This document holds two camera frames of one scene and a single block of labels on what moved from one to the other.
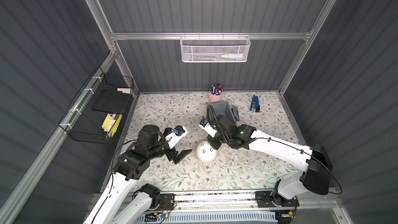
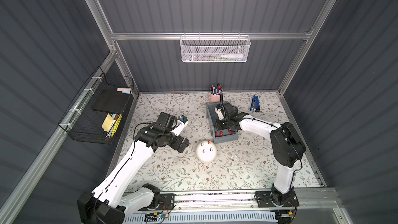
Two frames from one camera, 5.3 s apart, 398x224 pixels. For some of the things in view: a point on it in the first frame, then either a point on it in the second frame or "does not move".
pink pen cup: x=215 y=93 does not move
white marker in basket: x=232 y=56 does not move
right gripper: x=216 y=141 → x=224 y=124
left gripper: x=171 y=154 → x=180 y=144
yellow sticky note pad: x=108 y=122 does not move
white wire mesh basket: x=214 y=49 does not move
